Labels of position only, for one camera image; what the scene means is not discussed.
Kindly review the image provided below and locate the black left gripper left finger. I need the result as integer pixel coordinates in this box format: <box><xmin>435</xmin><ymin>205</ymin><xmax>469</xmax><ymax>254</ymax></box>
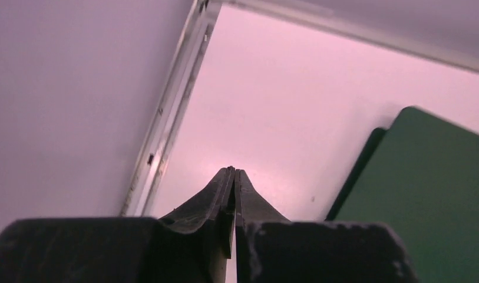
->
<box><xmin>0</xmin><ymin>167</ymin><xmax>236</xmax><ymax>282</ymax></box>

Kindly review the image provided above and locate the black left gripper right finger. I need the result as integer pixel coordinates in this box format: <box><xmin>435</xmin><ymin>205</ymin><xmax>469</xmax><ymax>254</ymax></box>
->
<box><xmin>234</xmin><ymin>170</ymin><xmax>418</xmax><ymax>282</ymax></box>

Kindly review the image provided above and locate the green placemat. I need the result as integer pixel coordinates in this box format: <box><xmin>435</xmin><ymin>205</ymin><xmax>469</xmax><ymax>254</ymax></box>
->
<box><xmin>327</xmin><ymin>107</ymin><xmax>479</xmax><ymax>282</ymax></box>

